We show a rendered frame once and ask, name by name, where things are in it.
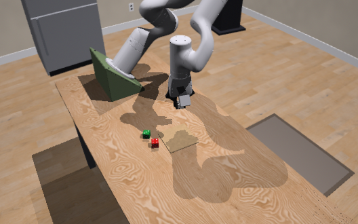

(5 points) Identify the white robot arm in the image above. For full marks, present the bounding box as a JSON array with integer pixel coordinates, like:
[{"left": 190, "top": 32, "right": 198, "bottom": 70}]
[{"left": 105, "top": 0, "right": 228, "bottom": 107}]

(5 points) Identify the beige flat mat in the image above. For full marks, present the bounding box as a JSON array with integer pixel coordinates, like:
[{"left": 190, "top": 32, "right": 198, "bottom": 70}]
[{"left": 157, "top": 124, "right": 199, "bottom": 153}]

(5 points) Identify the green die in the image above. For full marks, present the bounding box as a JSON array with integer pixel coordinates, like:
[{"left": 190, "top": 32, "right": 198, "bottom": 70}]
[{"left": 142, "top": 130, "right": 151, "bottom": 139}]

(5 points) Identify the red die with white pips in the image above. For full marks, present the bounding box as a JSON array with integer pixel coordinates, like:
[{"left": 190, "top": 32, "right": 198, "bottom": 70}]
[{"left": 151, "top": 138, "right": 159, "bottom": 148}]

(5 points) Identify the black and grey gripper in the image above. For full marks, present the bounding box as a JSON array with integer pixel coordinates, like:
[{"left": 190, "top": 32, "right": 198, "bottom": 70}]
[{"left": 165, "top": 74, "right": 195, "bottom": 109}]

